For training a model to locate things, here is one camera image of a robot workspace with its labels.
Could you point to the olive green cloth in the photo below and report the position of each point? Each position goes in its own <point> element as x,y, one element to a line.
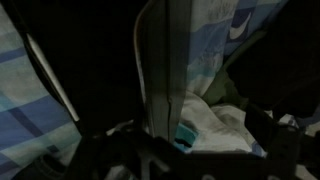
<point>223,90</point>

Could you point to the blue plaid bed sheet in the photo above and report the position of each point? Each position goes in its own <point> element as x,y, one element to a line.
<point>30,116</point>

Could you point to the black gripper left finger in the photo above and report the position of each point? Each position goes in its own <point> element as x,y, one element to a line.
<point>140,121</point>

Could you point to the teal striped cloth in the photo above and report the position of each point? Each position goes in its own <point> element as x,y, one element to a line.
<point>185,135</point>

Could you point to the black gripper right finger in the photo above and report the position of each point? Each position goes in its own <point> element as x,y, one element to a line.
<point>261,123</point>

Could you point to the white cloth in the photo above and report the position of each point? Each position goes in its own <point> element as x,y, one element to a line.
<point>216,133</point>

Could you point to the large black garment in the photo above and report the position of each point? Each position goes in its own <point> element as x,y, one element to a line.
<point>280,60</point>

